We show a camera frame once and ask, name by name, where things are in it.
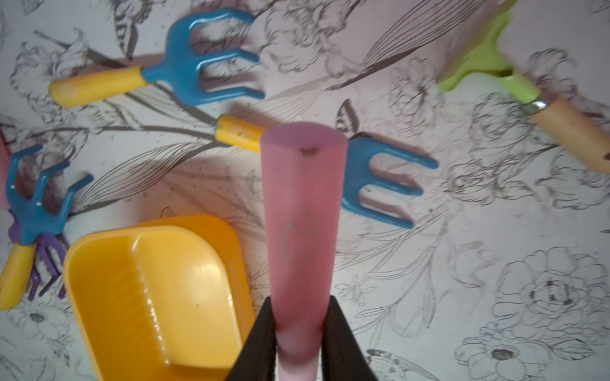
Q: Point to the yellow plastic storage tray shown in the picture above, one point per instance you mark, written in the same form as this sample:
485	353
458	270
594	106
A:
167	299

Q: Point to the blue fork yellow handle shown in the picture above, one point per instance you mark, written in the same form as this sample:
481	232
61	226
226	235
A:
361	150
180	67

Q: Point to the blue rake yellow handle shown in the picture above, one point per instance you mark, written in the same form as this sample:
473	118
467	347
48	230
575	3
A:
34	221

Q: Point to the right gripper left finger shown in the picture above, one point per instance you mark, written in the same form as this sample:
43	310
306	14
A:
257	359

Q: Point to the purple rake pink handle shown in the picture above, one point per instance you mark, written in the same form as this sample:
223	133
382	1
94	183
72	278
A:
303	167
46	272

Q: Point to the green hoe wooden handle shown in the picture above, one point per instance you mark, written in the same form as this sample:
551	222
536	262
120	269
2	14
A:
563	122

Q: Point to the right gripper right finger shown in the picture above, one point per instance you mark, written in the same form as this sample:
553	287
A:
341	357

